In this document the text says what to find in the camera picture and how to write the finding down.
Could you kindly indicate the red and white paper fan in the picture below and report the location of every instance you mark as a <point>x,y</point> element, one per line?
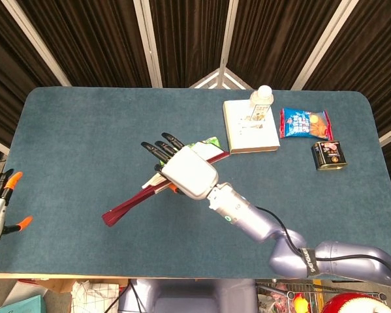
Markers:
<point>133,200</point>

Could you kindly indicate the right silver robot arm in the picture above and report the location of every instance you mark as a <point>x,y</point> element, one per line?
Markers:
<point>257,221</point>

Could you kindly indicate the teal box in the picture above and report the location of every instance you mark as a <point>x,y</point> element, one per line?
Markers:
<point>25,306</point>

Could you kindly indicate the white checkered cloth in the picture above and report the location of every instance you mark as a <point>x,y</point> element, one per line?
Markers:
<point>94,298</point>

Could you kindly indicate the brown pleated curtain panel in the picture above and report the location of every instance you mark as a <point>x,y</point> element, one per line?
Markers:
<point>371,58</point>
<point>273,39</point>
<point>6,81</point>
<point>188,39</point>
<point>94,42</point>

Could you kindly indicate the silver robot torso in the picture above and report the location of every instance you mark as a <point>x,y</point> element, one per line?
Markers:
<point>188,296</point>

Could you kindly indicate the green tea bottle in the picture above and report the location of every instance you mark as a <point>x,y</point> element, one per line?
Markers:
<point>215,142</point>

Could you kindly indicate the white flat cardboard box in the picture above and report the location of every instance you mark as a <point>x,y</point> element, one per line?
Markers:
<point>250,137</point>

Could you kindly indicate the clear water bottle white cap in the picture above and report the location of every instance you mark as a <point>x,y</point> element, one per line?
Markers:
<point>262,98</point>

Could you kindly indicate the blue snack chip bag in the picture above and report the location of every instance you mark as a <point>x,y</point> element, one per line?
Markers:
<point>296,124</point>

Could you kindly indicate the yellow toy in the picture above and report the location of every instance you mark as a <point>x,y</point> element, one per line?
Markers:
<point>302,303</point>

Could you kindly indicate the black tin can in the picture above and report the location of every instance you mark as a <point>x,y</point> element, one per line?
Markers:
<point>329,156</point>

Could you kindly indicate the red and white round toy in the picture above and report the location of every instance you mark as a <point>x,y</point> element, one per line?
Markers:
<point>352,304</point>

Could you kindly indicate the white screen frame post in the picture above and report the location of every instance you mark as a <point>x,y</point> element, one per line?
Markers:
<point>38,45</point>
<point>322,45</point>
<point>228,39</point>
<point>147,42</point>

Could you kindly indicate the white triangular screen foot frame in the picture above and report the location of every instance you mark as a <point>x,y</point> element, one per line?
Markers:
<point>203,81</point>

